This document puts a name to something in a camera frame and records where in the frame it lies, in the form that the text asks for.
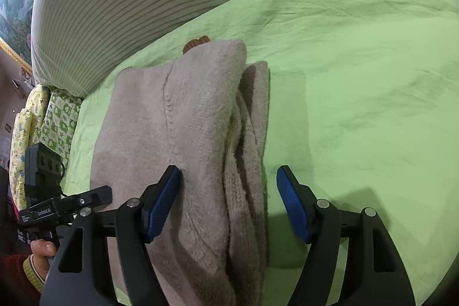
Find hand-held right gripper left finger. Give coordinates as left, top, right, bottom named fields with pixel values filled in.
left=39, top=165, right=182, bottom=306

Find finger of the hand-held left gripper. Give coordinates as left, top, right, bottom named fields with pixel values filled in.
left=57, top=186, right=113, bottom=215

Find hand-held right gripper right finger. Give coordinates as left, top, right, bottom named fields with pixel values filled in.
left=276, top=165, right=417, bottom=306

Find beige knitted sweater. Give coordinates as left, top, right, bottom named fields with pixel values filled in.
left=90, top=36, right=270, bottom=306

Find person's left forearm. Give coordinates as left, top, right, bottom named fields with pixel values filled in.
left=0, top=253, right=48, bottom=306

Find person's left hand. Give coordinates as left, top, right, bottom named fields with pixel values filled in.
left=30, top=239, right=58, bottom=284

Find yellow patterned quilt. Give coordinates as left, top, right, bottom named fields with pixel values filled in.
left=9, top=85, right=51, bottom=211

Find green checked pillow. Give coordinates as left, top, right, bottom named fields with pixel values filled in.
left=38, top=91, right=83, bottom=171

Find green bed sheet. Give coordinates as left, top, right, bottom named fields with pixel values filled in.
left=59, top=0, right=459, bottom=306

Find gold framed landscape painting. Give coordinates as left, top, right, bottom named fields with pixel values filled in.
left=0, top=0, right=49, bottom=72

